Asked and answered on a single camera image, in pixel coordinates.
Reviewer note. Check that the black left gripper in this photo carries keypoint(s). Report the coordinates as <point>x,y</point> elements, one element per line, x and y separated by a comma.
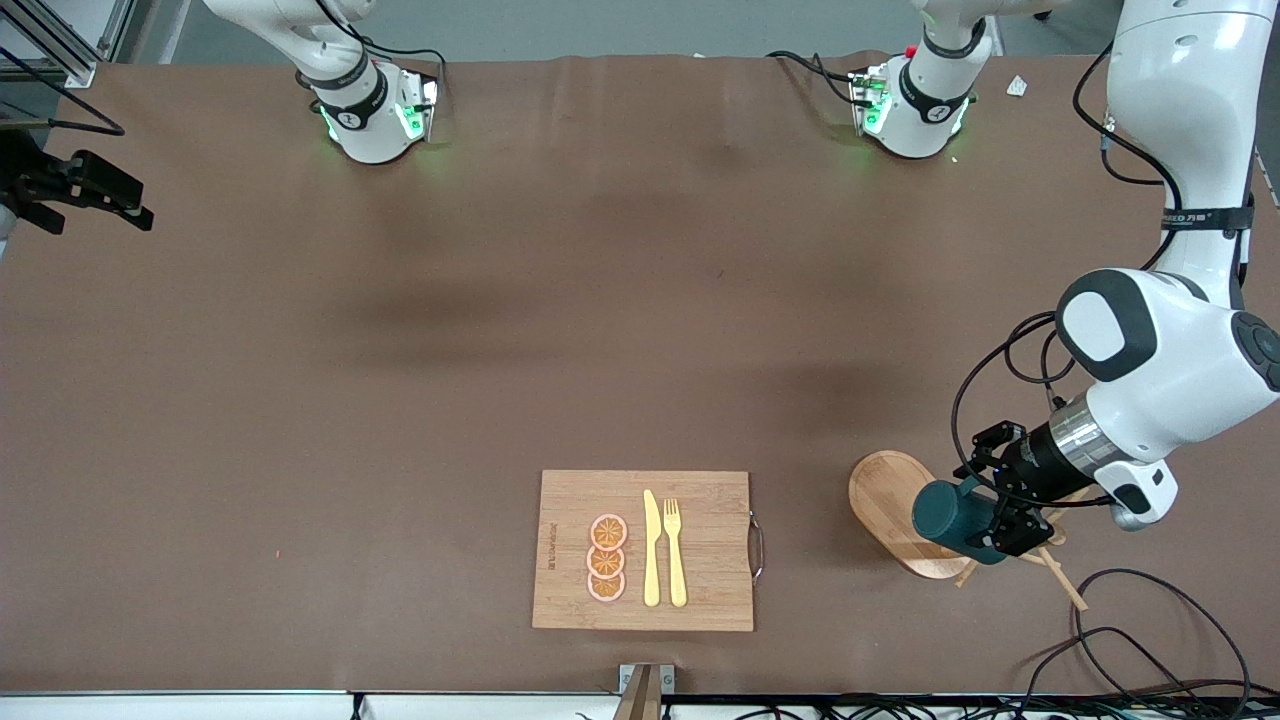
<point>1035,462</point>

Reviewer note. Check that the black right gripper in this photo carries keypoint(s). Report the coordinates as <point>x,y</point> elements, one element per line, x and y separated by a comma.
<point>30,172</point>

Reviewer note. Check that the dark teal ribbed cup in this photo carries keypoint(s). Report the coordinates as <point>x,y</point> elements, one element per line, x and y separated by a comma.
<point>945,520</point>

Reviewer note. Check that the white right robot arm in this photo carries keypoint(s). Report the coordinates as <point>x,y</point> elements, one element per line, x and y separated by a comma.
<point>365,110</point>

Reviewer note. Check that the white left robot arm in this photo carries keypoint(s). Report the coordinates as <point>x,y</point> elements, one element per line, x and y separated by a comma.
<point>1150,350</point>

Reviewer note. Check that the wooden mug tree stand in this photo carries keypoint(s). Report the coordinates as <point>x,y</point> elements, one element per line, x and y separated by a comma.
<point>885,500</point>

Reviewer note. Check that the yellow plastic fork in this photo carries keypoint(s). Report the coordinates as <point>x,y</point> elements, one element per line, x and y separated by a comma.
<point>675,560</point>

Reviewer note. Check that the yellow plastic knife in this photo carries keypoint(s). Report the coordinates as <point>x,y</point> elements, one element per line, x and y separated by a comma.
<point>651,550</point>

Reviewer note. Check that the brown table mat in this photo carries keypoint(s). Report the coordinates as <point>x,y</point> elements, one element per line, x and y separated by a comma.
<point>400,400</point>

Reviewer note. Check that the small white paper scrap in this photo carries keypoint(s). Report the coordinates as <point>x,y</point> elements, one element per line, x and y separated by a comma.
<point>1017,86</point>

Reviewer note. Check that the orange slice toy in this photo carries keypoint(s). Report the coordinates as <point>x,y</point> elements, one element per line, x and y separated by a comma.
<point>606,586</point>
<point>605,561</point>
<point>608,531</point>

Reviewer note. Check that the aluminium frame profile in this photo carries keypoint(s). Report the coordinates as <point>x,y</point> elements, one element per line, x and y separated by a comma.
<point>75,70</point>

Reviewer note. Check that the metal bracket with post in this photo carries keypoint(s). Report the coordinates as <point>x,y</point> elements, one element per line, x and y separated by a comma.
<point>640,695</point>

